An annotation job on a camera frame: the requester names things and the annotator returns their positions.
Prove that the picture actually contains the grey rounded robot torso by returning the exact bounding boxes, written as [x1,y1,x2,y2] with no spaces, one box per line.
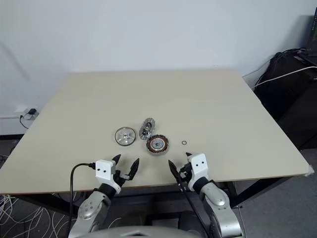
[85,218,199,238]

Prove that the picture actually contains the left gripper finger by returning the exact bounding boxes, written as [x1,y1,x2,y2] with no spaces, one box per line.
[111,153,122,168]
[127,158,140,180]

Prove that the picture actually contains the white floor cable bundle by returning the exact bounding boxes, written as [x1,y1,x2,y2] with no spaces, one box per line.
[0,194,75,238]

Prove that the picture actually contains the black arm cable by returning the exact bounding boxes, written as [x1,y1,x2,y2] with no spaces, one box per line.
[68,162,98,225]
[177,182,208,238]

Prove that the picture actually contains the silver rotor disc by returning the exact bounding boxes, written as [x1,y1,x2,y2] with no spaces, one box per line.
[139,117,156,141]

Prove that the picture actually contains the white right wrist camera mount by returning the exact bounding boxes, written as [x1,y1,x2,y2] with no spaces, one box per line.
[187,153,211,191]

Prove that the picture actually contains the wall power socket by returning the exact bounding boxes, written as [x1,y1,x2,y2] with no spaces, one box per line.
[19,108,39,129]

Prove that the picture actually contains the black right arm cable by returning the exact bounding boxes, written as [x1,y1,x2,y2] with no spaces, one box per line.
[177,182,208,238]

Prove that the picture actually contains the dark equipment rack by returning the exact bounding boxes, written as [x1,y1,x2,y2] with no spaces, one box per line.
[301,14,317,58]

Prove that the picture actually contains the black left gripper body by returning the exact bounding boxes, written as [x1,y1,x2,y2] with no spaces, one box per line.
[112,166,132,194]

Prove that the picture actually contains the large black bag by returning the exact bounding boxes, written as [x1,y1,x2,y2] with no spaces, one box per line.
[254,48,317,150]

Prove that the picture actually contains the grey copper-wound motor stator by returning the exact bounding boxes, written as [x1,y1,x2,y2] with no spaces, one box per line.
[145,133,172,157]

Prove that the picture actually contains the silver spoked motor rotor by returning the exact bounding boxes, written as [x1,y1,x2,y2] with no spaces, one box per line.
[114,126,137,147]

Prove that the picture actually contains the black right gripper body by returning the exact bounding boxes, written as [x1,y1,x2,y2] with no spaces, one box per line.
[177,162,196,193]

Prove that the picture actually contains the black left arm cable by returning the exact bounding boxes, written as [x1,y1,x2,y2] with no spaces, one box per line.
[68,162,98,225]

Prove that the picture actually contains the white wall socket strip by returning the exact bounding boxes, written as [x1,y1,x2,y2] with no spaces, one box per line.
[0,106,33,120]

